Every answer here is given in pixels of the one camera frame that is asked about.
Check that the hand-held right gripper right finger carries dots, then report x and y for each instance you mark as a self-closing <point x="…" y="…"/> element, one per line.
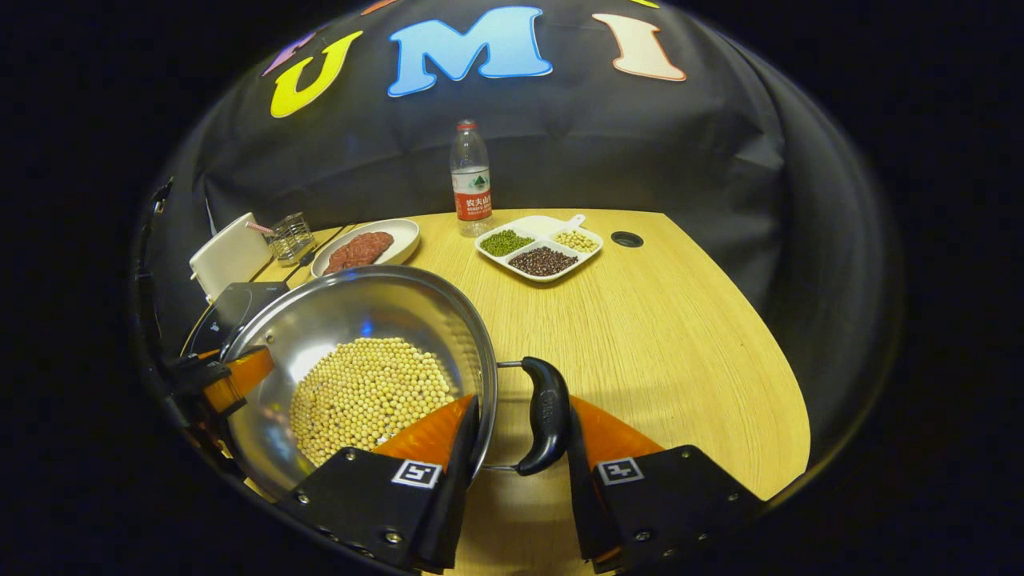
<point x="581" y="496"/>

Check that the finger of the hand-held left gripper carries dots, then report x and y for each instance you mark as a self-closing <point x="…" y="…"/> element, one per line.
<point x="244" y="376"/>

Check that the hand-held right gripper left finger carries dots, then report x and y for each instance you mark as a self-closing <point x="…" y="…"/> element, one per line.
<point x="458" y="488"/>

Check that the black induction cooktop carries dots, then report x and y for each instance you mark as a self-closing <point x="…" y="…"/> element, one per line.
<point x="232" y="308"/>

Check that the stainless steel pot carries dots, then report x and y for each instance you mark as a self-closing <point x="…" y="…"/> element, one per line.
<point x="352" y="308"/>

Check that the pile of soybeans in pot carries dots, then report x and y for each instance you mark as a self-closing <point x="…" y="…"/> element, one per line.
<point x="368" y="392"/>

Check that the white toaster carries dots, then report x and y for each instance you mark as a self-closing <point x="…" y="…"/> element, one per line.
<point x="228" y="256"/>

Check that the clear glass holder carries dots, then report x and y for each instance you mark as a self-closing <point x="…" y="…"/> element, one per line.
<point x="292" y="238"/>

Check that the pink straw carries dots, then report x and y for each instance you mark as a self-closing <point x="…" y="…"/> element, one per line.
<point x="258" y="228"/>

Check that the red meat slice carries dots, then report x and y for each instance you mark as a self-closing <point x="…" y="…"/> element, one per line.
<point x="342" y="256"/>
<point x="372" y="244"/>

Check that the white round plate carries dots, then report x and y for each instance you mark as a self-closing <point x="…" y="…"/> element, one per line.
<point x="404" y="240"/>

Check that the heap of dark red beans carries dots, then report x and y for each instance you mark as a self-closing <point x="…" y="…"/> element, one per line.
<point x="542" y="262"/>

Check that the heap of green mung beans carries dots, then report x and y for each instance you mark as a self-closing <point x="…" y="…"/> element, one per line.
<point x="506" y="242"/>

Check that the small heap of yellow beans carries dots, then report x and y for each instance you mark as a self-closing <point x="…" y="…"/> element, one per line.
<point x="576" y="241"/>

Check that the white divided dish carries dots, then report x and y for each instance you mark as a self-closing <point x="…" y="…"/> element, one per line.
<point x="544" y="226"/>

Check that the plastic water bottle red label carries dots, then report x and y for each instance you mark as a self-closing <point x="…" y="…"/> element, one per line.
<point x="470" y="184"/>

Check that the black backdrop cloth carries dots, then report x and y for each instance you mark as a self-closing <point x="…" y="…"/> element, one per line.
<point x="640" y="160"/>

